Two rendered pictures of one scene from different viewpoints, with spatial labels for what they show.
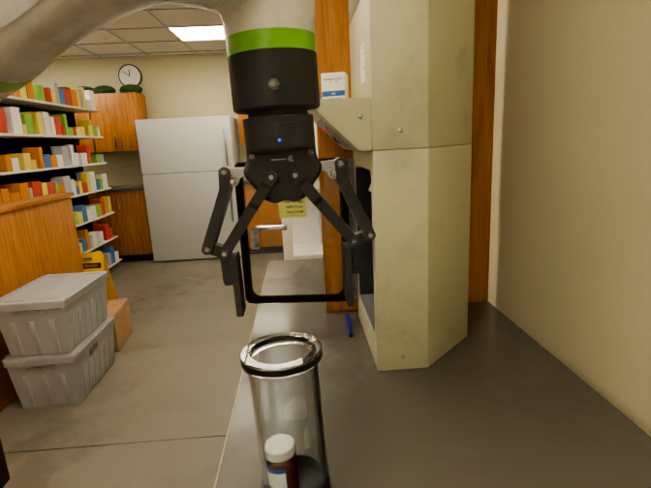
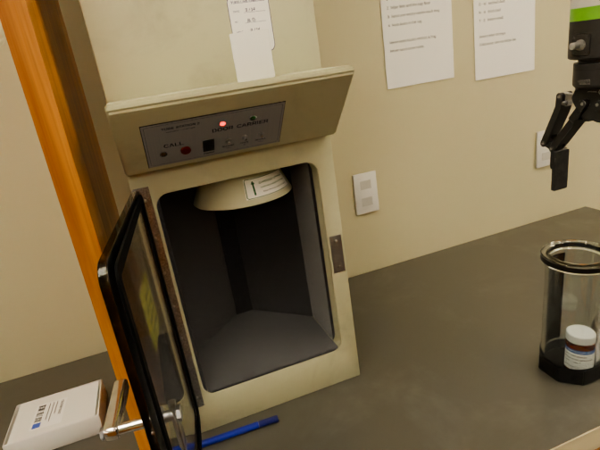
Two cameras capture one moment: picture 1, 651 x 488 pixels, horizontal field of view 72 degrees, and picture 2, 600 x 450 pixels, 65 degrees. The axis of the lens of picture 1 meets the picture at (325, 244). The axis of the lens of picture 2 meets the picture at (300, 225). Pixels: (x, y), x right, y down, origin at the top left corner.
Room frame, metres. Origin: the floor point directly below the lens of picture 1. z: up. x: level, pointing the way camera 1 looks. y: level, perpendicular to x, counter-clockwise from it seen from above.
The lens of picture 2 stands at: (1.15, 0.63, 1.52)
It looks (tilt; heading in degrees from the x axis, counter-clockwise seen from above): 19 degrees down; 256
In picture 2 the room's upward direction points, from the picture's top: 9 degrees counter-clockwise
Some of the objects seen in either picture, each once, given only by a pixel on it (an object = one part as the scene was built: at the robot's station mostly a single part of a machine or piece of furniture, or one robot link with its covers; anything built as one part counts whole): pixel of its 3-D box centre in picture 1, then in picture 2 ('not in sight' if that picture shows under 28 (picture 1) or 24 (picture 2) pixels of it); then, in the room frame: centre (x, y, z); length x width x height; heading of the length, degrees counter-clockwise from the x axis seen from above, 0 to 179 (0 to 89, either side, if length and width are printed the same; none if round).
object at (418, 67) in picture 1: (415, 184); (228, 189); (1.05, -0.22, 1.33); 0.32 x 0.25 x 0.77; 3
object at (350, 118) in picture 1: (335, 128); (236, 120); (1.05, -0.03, 1.46); 0.32 x 0.11 x 0.10; 3
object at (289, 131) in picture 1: (282, 158); (599, 90); (0.50, 0.04, 1.42); 0.08 x 0.07 x 0.09; 94
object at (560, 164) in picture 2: (347, 273); (560, 170); (0.50, -0.02, 1.28); 0.03 x 0.01 x 0.07; 4
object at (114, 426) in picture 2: not in sight; (131, 404); (1.25, 0.15, 1.20); 0.10 x 0.05 x 0.03; 86
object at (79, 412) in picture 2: not in sight; (59, 418); (1.45, -0.23, 0.96); 0.16 x 0.12 x 0.04; 2
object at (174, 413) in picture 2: (255, 238); (175, 428); (1.20, 0.19, 1.18); 0.02 x 0.02 x 0.06; 86
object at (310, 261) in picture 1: (294, 233); (164, 368); (1.21, 0.08, 1.19); 0.30 x 0.01 x 0.40; 86
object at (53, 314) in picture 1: (59, 311); not in sight; (2.62, 1.66, 0.49); 0.60 x 0.42 x 0.33; 3
